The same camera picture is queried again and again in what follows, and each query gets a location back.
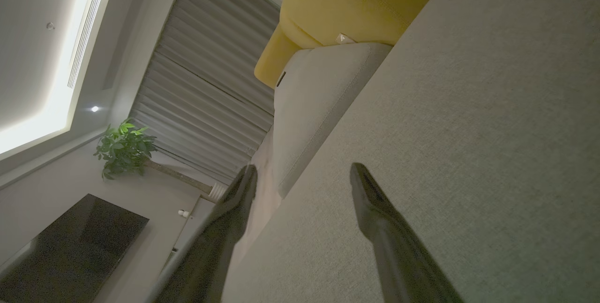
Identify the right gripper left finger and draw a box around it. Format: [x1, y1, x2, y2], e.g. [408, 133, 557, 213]
[155, 165, 258, 303]

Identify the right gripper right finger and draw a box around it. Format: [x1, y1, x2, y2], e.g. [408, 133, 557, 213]
[349, 162, 465, 303]

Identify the grey TV cabinet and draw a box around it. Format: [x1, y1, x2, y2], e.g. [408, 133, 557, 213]
[145, 197, 216, 303]

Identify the white ribbed plant pot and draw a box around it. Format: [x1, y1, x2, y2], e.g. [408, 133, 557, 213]
[209, 182, 229, 202]

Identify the green potted plant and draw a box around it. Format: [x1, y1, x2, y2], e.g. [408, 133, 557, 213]
[94, 119, 216, 196]

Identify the black flat television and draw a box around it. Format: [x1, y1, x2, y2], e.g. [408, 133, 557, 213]
[0, 194, 150, 303]

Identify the large grey sofa seat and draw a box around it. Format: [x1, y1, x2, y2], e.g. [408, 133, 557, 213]
[220, 0, 600, 303]

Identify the grey pleated curtain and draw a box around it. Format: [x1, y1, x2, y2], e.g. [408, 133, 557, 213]
[129, 0, 286, 186]

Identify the small grey sofa seat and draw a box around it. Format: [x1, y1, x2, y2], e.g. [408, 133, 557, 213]
[272, 43, 393, 199]

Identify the white ceiling air vent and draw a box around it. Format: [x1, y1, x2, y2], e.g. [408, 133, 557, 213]
[67, 0, 112, 89]

